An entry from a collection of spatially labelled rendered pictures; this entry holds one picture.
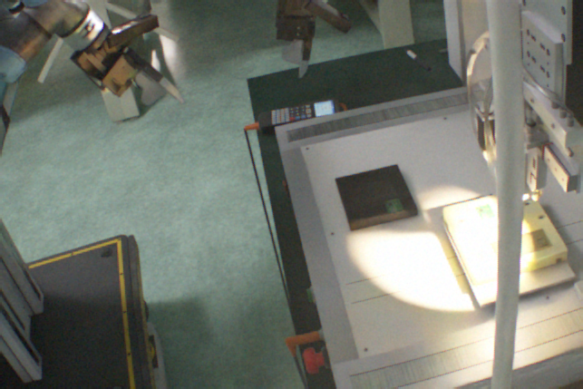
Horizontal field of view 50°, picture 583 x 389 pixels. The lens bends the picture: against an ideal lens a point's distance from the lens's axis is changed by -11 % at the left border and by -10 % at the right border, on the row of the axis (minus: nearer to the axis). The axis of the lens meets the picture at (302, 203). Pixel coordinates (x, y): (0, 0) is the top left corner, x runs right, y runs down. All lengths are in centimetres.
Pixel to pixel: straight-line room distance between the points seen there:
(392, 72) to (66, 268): 114
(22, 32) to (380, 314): 73
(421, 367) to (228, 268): 153
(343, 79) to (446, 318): 92
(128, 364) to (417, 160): 93
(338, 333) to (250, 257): 143
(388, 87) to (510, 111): 118
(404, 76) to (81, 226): 160
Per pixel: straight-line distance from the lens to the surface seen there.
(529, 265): 103
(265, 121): 160
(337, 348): 98
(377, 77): 175
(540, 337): 97
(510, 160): 57
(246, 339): 215
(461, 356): 95
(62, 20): 115
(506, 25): 50
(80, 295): 204
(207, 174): 285
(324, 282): 106
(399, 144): 132
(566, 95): 79
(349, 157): 130
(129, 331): 186
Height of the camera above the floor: 162
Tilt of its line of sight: 39 degrees down
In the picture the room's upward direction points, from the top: 12 degrees counter-clockwise
